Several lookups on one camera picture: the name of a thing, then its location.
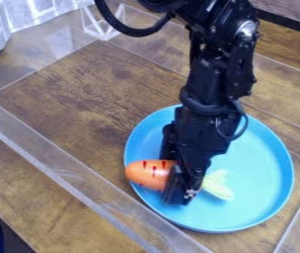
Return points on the orange toy carrot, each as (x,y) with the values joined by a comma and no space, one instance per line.
(150,173)

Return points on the clear acrylic barrier front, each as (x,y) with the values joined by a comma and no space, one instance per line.
(136,221)

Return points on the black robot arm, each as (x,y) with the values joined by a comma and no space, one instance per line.
(223,36)

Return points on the blue round plate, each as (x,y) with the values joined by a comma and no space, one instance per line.
(259,176)

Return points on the white checked curtain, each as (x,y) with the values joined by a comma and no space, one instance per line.
(20,14)

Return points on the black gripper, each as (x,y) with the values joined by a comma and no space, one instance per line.
(193,139)

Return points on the clear acrylic corner bracket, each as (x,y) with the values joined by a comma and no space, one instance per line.
(95,26)

